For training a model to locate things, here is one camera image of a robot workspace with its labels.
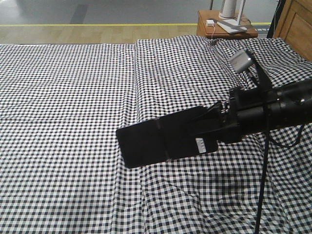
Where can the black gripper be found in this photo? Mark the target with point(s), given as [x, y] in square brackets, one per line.
[245, 116]

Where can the black foldable phone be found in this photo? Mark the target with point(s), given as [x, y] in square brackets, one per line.
[171, 136]

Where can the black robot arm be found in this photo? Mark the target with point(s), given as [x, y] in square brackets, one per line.
[285, 106]

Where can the checkered bed sheet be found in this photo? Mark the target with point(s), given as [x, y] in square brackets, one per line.
[60, 166]

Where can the checkered quilt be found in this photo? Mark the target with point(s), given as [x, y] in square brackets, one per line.
[217, 193]

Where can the wooden nightstand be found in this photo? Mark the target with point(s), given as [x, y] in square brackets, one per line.
[215, 32]

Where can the white charger adapter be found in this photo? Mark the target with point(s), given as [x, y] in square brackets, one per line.
[210, 23]

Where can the white cylindrical speaker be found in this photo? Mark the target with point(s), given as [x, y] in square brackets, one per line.
[227, 10]

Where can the wooden headboard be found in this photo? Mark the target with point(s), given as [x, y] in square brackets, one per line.
[295, 26]

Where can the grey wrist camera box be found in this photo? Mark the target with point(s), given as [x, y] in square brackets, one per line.
[241, 60]

